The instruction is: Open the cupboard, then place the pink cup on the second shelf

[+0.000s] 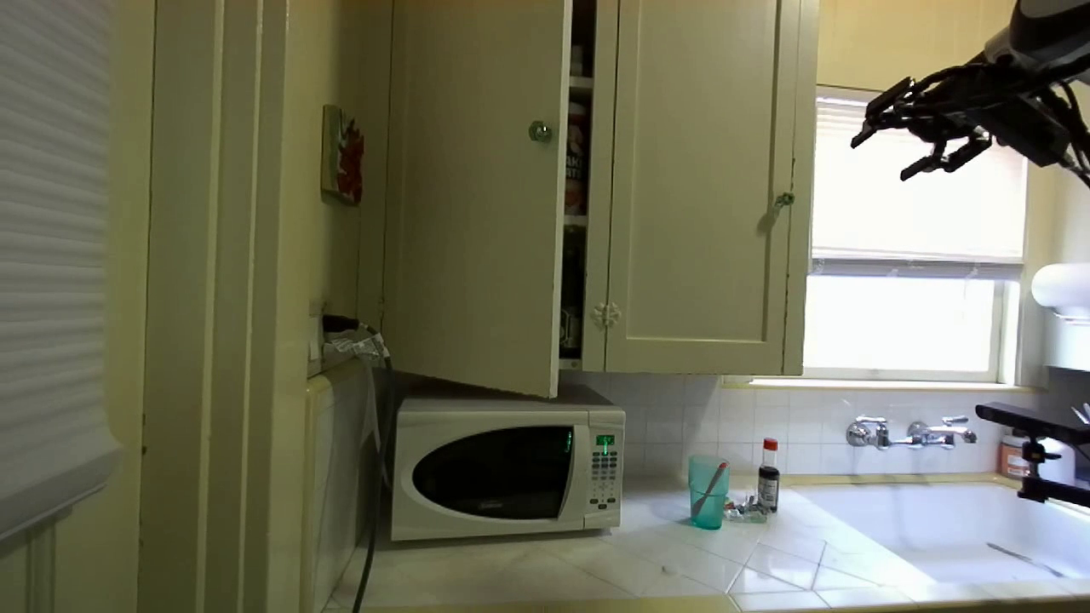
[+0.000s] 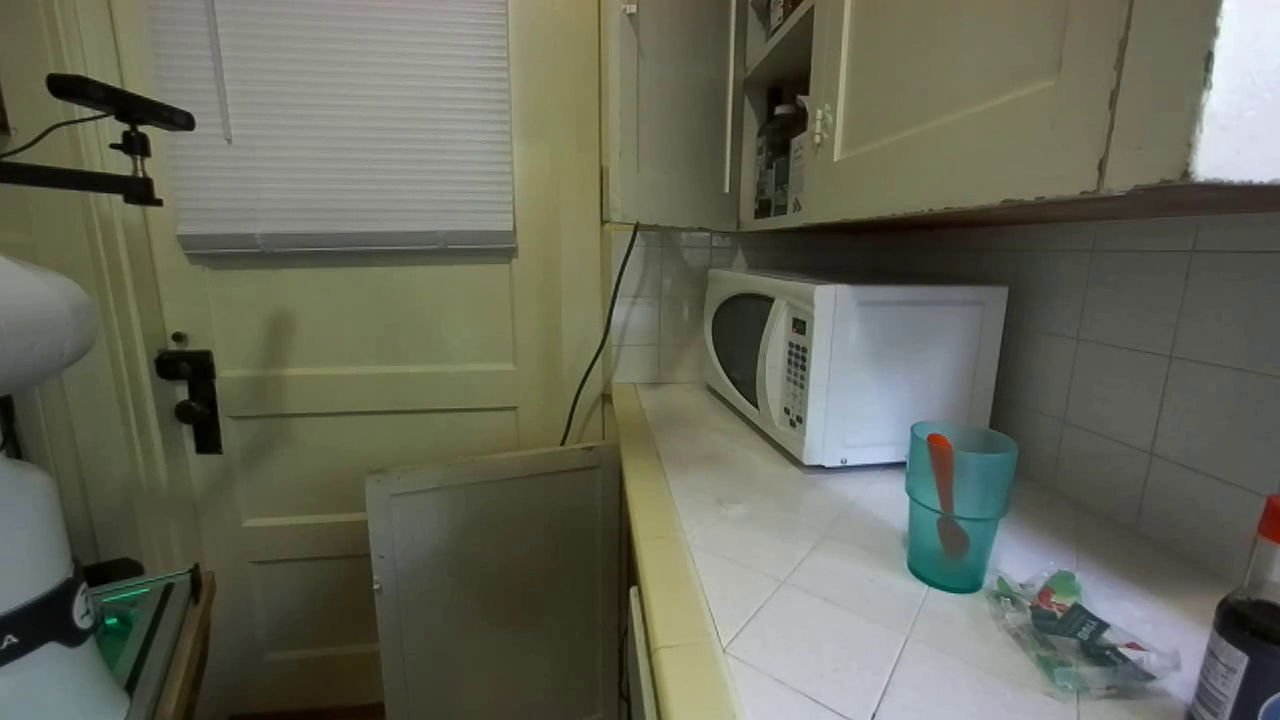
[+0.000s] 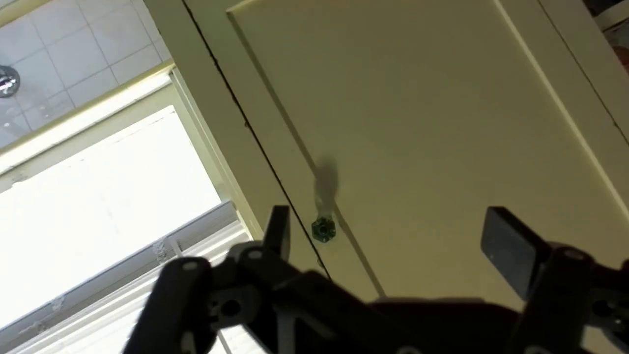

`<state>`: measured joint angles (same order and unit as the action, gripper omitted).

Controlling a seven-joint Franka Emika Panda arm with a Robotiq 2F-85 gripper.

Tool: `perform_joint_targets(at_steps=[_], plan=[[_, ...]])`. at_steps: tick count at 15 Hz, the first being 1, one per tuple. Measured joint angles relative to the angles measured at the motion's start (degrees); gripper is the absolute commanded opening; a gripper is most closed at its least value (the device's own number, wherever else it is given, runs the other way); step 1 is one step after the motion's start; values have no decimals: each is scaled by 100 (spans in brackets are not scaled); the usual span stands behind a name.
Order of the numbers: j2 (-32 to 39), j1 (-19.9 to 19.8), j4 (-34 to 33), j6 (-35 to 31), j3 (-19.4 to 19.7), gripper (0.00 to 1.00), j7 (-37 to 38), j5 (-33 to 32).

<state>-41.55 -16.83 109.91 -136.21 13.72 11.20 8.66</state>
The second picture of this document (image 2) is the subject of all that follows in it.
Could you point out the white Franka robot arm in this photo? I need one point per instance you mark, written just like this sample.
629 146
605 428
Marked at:
35 563

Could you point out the grey robot base cart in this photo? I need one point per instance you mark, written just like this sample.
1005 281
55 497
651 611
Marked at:
147 643

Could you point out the teal plastic cup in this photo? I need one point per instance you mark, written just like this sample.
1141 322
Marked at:
980 532

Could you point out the white microwave oven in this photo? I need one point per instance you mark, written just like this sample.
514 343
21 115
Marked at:
894 374

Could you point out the cream panel door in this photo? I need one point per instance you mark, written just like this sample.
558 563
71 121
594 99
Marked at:
375 345

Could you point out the orange plastic spoon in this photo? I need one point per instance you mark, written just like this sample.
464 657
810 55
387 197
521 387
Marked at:
945 486

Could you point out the white door blind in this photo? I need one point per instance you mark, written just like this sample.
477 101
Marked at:
344 121

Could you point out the crumpled green plastic wrapper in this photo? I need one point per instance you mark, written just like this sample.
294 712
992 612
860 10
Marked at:
1082 643

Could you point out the bright window with blind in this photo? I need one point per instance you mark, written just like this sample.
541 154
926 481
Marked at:
1241 81

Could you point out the dark sauce bottle red cap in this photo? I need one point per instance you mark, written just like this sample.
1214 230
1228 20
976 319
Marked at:
1241 654

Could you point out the black camera on mount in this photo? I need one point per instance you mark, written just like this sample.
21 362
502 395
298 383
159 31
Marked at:
122 107

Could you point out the cream wall cupboard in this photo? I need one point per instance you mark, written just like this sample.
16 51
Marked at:
1162 81

